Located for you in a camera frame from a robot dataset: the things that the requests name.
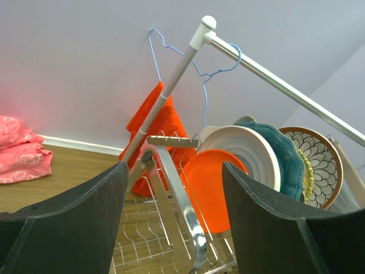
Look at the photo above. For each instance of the wooden clip hanger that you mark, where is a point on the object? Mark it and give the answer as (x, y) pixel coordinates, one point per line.
(351, 176)

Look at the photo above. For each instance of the blue wire hanger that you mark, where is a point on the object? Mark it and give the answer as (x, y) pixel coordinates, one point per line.
(209, 75)

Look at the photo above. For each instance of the grey hanging towel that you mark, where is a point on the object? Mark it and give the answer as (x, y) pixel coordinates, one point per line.
(345, 201)

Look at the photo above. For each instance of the pink plastic bag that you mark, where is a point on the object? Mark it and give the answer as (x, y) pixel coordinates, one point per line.
(23, 156)

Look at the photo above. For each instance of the orange cloth on hanger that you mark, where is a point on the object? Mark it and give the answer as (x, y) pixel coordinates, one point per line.
(168, 123)

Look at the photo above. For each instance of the steel two-tier dish rack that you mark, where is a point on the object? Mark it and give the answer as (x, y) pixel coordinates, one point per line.
(161, 233)

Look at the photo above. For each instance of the lime green plate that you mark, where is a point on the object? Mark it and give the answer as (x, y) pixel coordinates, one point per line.
(308, 178)

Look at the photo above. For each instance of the teal scalloped plate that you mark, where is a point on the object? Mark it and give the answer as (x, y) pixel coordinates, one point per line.
(291, 165)

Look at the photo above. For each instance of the white ringed grey plate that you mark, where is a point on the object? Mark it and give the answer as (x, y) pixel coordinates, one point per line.
(249, 146)

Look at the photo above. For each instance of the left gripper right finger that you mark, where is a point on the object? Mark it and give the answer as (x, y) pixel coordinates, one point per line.
(273, 233)

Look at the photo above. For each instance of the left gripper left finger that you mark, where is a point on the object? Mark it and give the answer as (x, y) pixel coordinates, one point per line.
(72, 232)

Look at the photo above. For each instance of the small floral brown-rim plate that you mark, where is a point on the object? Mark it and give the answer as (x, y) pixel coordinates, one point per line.
(325, 161)

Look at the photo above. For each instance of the pale blue rectangular dish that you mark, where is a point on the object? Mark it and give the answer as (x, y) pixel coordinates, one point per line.
(246, 120)

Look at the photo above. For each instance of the white clothes rack frame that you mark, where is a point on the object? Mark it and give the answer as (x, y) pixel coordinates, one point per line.
(205, 35)

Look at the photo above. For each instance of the orange plate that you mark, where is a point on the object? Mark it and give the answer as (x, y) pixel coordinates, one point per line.
(202, 179)

